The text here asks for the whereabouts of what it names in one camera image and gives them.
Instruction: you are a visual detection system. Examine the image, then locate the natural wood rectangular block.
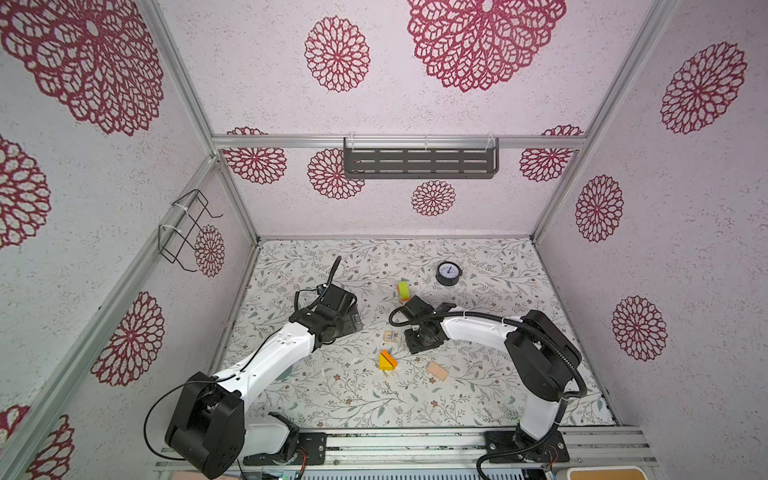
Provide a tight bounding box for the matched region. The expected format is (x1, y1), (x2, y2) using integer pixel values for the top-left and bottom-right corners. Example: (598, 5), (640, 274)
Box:
(427, 362), (449, 381)

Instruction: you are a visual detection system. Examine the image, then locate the grey slotted wall shelf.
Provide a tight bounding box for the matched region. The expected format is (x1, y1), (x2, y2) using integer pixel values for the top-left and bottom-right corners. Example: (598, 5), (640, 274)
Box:
(342, 138), (500, 180)

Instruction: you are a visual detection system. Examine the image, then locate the black round pressure gauge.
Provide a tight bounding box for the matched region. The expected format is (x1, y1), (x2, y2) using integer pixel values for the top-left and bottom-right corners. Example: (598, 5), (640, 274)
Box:
(436, 261), (463, 286)

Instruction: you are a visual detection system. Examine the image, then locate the black wire wall basket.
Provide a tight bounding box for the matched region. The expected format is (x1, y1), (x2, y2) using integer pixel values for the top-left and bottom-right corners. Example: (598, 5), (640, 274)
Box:
(157, 189), (225, 277)

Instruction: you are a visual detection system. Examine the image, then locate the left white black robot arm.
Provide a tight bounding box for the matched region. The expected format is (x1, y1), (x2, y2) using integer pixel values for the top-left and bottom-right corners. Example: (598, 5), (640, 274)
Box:
(164, 282), (362, 479)

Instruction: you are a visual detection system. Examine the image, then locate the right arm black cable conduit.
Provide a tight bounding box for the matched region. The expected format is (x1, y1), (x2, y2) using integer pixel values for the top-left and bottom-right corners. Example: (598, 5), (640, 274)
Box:
(388, 305), (589, 480)

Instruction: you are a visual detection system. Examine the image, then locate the green wood block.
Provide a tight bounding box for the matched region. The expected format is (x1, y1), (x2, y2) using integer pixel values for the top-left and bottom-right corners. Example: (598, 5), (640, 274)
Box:
(397, 281), (411, 299)

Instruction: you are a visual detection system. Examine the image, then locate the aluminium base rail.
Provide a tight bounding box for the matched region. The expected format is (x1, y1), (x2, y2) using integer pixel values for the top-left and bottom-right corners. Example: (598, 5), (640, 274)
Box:
(154, 425), (658, 475)

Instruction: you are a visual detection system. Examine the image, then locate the orange white box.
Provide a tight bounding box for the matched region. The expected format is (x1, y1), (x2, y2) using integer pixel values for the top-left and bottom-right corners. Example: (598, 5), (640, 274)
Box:
(555, 466), (648, 480)

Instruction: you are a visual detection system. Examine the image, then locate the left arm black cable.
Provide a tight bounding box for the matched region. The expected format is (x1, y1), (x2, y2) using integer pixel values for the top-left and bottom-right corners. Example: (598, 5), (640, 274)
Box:
(142, 256), (343, 463)

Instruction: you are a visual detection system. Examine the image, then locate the yellow orange triangle block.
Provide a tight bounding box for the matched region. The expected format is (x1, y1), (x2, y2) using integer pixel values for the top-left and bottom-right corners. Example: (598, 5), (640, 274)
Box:
(378, 350), (398, 371)

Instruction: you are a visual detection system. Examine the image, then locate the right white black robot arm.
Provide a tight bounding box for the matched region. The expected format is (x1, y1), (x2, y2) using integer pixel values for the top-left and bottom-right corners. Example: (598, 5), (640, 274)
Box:
(388, 296), (588, 468)

